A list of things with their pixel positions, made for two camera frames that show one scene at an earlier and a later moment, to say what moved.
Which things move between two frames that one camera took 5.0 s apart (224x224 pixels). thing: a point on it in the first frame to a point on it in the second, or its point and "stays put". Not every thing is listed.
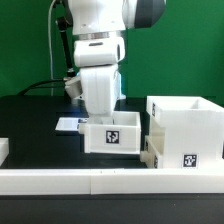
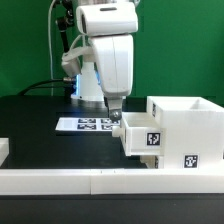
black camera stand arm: [64, 23] stays put
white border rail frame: [111, 181] stays put
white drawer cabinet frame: [191, 128] stays put
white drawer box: [117, 133] to [143, 135]
